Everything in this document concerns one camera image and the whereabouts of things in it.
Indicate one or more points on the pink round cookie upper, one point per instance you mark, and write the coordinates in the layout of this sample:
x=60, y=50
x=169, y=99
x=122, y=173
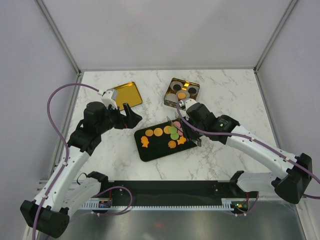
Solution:
x=177, y=123

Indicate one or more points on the orange fish cookie right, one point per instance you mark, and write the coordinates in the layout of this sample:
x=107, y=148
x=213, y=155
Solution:
x=181, y=140

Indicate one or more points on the white paper cup top-right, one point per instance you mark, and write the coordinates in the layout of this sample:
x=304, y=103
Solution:
x=193, y=86

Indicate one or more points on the orange fish cookie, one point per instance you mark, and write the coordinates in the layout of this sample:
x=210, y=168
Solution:
x=144, y=141
x=181, y=140

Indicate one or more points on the dark green rectangular tray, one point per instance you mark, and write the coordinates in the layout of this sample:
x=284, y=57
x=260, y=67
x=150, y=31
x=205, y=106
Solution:
x=158, y=145

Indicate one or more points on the plain orange round cookie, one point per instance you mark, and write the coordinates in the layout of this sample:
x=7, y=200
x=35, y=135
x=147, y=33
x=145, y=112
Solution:
x=149, y=132

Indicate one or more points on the right aluminium frame post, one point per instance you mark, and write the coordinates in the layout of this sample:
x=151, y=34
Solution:
x=275, y=34

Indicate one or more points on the white paper cup bottom-left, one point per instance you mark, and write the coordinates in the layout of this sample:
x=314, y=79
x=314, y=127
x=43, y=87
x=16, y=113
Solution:
x=171, y=97

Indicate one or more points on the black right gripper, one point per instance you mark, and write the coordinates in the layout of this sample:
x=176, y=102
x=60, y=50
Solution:
x=187, y=132

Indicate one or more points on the aluminium frame post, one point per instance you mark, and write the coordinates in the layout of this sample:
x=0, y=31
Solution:
x=58, y=36
x=275, y=34

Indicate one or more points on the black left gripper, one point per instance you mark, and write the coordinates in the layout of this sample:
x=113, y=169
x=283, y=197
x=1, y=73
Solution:
x=129, y=121

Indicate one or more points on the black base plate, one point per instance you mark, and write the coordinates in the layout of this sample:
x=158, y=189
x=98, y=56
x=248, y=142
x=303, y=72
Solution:
x=173, y=192

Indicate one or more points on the orange fish cookie left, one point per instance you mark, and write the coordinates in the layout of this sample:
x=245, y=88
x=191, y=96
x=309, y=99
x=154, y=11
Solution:
x=144, y=141

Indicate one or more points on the gold tin lid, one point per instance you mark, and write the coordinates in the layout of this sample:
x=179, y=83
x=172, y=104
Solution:
x=127, y=93

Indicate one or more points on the white paper cup centre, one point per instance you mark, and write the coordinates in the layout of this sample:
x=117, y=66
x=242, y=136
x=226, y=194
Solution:
x=184, y=92

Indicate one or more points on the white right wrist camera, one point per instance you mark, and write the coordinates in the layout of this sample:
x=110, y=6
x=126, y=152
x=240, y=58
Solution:
x=185, y=104

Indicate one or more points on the dotted orange round cookie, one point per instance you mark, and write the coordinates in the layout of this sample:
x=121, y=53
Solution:
x=158, y=132

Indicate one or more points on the green christmas cookie tin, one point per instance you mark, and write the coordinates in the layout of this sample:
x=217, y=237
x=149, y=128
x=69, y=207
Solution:
x=186, y=84

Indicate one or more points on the orange swirl cookie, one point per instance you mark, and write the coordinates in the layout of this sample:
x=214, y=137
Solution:
x=172, y=144

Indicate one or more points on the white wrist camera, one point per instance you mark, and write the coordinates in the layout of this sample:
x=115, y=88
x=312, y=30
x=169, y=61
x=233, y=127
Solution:
x=185, y=104
x=109, y=97

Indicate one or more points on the left aluminium frame post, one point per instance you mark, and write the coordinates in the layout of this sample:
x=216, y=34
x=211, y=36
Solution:
x=58, y=36

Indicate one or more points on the white paper cup top-left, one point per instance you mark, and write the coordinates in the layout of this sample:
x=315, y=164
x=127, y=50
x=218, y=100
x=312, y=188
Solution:
x=175, y=82

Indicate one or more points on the green round cookie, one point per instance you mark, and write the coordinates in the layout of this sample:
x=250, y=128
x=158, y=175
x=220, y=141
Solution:
x=172, y=130
x=174, y=136

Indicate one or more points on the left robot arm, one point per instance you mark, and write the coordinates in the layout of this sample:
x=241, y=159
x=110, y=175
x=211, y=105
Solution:
x=50, y=211

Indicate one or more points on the black round cookie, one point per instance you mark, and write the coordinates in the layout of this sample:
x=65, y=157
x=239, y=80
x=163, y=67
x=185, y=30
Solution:
x=176, y=87
x=192, y=90

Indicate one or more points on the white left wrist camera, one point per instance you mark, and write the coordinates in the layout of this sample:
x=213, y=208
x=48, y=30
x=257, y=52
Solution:
x=109, y=97

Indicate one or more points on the metal serving tongs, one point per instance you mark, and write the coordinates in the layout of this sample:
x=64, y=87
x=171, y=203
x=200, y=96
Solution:
x=172, y=124

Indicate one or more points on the white slotted cable duct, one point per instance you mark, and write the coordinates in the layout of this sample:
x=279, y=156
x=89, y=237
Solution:
x=95, y=204

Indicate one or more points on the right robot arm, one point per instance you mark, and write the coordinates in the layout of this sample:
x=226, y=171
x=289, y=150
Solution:
x=289, y=174

